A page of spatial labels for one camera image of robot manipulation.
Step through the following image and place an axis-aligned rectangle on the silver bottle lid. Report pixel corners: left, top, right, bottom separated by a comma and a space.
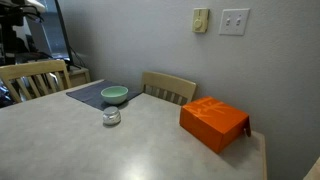
103, 106, 119, 115

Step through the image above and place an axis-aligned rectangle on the short silver bottle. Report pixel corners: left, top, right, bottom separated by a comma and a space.
103, 113, 121, 126

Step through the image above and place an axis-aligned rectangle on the mint green bowl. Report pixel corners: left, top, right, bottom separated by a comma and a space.
101, 86, 128, 105

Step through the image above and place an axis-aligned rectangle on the orange cardboard box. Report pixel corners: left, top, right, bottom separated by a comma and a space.
179, 96, 251, 154

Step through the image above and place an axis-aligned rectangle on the dark blue placemat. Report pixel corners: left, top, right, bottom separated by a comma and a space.
67, 80, 140, 110

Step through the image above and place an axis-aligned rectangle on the small wooden side table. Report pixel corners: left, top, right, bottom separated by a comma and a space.
69, 67, 91, 87

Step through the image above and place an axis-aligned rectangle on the black monitor on desk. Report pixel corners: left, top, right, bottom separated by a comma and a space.
27, 0, 73, 65

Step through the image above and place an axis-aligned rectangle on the light wooden chair at end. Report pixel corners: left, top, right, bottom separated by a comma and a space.
0, 60, 72, 103

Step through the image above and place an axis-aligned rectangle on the light wooden chair by wall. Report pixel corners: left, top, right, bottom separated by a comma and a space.
142, 71, 197, 105

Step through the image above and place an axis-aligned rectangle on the beige wall thermostat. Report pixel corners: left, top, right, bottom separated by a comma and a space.
192, 8, 209, 33

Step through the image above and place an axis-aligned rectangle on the white double light switch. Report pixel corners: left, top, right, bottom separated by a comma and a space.
219, 8, 250, 36

